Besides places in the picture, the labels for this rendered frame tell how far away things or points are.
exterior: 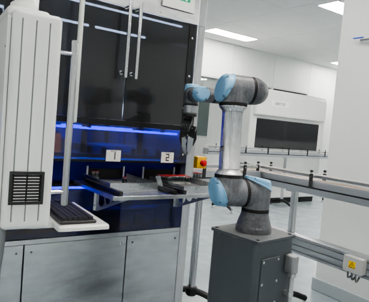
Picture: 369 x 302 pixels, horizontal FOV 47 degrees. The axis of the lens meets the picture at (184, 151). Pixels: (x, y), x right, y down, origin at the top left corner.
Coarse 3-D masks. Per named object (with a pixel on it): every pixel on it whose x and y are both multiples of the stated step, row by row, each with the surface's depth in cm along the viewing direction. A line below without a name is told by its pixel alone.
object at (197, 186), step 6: (156, 180) 228; (162, 180) 223; (192, 180) 245; (198, 180) 240; (204, 180) 236; (174, 186) 214; (180, 186) 209; (186, 186) 207; (192, 186) 209; (198, 186) 211; (204, 186) 214; (192, 192) 210; (198, 192) 212; (204, 192) 214
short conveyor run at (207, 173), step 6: (246, 162) 293; (198, 168) 285; (204, 168) 273; (210, 168) 291; (216, 168) 294; (246, 168) 294; (204, 174) 273; (210, 174) 277; (246, 174) 296; (252, 174) 299; (258, 174) 303
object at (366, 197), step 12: (240, 168) 324; (252, 168) 323; (264, 168) 307; (276, 168) 297; (276, 180) 294; (288, 180) 285; (300, 180) 277; (312, 180) 268; (324, 180) 275; (336, 180) 258; (348, 180) 251; (312, 192) 269; (324, 192) 261; (336, 192) 255; (348, 192) 248; (360, 192) 242; (360, 204) 241
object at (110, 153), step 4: (108, 152) 222; (112, 152) 224; (116, 152) 225; (120, 152) 226; (108, 156) 223; (112, 156) 224; (116, 156) 225; (120, 156) 227; (108, 160) 223; (112, 160) 224; (116, 160) 226; (120, 160) 227
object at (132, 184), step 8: (88, 176) 218; (128, 176) 236; (136, 176) 229; (104, 184) 201; (112, 184) 197; (120, 184) 199; (128, 184) 202; (136, 184) 204; (144, 184) 207; (152, 184) 209
